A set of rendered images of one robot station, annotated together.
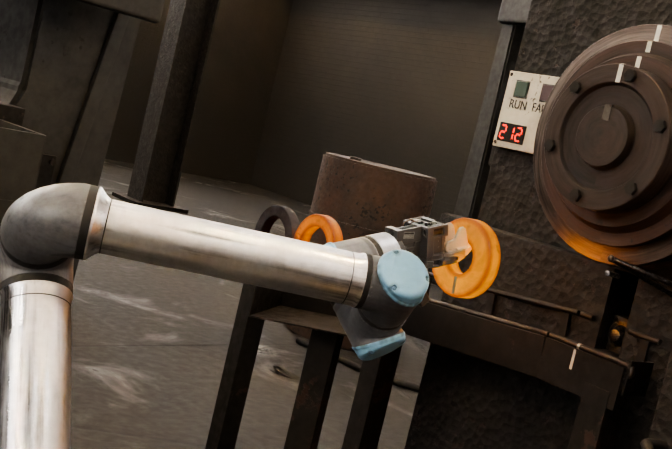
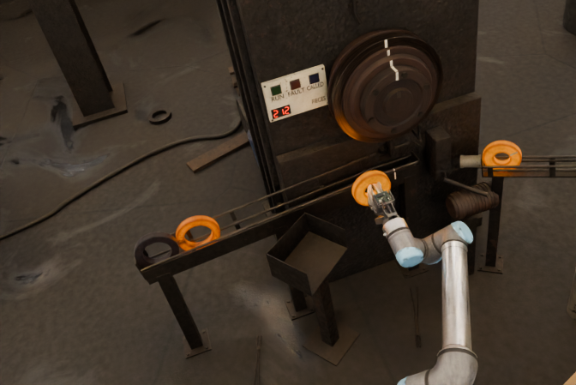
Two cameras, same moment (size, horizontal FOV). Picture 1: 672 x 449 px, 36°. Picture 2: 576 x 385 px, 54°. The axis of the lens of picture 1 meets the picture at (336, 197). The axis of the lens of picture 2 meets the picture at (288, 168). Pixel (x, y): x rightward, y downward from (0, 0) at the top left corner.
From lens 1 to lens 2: 2.37 m
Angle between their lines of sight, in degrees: 64
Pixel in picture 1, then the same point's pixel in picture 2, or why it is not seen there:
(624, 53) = (375, 61)
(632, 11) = (322, 24)
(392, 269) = (467, 235)
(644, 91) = (412, 77)
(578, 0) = (285, 32)
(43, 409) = not seen: outside the picture
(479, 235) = (380, 177)
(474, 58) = not seen: outside the picture
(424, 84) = not seen: outside the picture
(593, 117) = (393, 99)
